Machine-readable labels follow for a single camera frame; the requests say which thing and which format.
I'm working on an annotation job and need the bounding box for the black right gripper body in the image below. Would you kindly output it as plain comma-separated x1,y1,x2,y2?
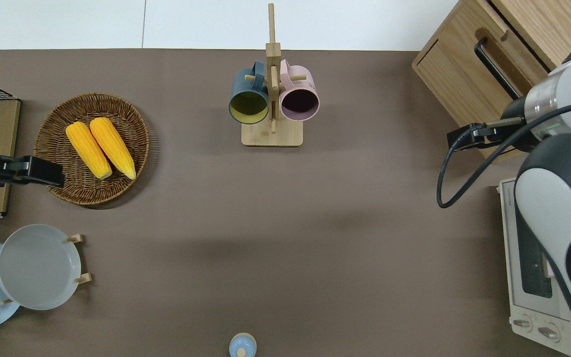
466,120,508,149

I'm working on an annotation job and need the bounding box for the yellow corn cob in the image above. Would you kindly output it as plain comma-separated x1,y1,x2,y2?
90,117,137,180
65,121,113,180

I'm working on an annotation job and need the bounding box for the dark blue mug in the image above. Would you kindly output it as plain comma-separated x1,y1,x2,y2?
228,60,270,124

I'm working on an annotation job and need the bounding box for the wooden plate rack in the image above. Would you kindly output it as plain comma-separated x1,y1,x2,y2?
0,233,92,305

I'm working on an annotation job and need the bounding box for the small blue round bell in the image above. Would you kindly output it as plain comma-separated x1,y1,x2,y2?
229,332,257,357

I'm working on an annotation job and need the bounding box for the grey plate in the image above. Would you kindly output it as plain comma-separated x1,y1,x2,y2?
0,224,82,311

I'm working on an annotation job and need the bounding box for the light wooden cabinet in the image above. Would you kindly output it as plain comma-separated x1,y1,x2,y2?
412,0,571,162

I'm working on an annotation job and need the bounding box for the wooden drawer with black handle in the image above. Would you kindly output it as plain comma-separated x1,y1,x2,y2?
417,0,556,157

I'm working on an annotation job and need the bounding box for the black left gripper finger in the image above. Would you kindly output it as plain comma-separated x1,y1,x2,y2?
27,158,64,174
29,172,65,187

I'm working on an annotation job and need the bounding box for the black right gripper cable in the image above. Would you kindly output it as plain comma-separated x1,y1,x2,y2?
437,99,571,209

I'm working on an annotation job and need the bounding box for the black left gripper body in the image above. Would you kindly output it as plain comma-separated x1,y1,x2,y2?
0,156,31,187

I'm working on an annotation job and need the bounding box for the brown table mat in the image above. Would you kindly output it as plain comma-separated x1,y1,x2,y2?
0,49,571,357

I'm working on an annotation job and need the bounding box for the wooden mug tree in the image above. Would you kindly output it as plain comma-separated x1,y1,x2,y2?
241,2,304,148

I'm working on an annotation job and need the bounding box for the pink mug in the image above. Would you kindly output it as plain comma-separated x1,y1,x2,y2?
279,59,321,122

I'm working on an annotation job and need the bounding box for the white toaster oven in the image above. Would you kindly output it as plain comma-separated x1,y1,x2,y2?
498,176,571,357

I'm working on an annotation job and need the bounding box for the brown wicker basket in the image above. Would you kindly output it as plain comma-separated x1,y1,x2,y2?
34,93,151,206

